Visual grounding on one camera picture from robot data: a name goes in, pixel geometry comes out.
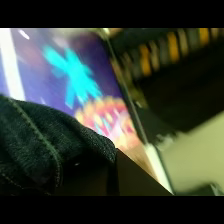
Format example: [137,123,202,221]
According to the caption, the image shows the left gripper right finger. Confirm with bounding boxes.
[116,148,173,197]

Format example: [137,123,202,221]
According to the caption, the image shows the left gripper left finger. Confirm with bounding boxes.
[61,161,117,197]

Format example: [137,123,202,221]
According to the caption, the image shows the dark blue jeans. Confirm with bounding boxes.
[0,94,118,197]

